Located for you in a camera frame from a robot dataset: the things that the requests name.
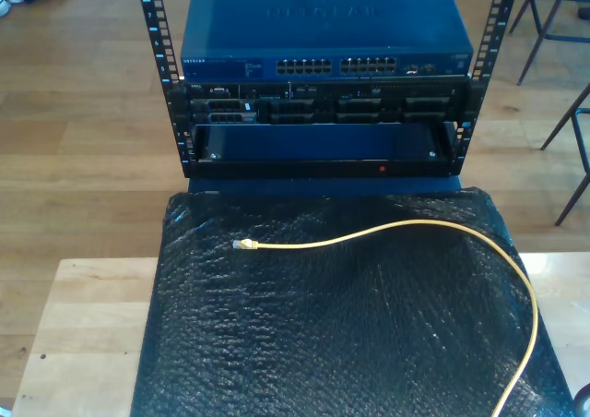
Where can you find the black rack server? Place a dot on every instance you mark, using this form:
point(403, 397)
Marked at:
point(322, 108)

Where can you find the black bubble wrap mat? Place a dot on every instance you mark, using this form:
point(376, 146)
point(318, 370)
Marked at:
point(322, 320)

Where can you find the white shoe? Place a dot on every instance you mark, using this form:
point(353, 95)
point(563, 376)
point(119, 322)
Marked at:
point(3, 6)

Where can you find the blue rack base plate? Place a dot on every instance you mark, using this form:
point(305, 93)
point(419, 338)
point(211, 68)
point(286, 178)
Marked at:
point(322, 187)

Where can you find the blue network switch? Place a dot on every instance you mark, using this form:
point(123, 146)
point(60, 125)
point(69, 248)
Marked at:
point(322, 29)

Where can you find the black perforated rack post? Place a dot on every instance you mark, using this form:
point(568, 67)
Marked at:
point(495, 15)
point(156, 20)

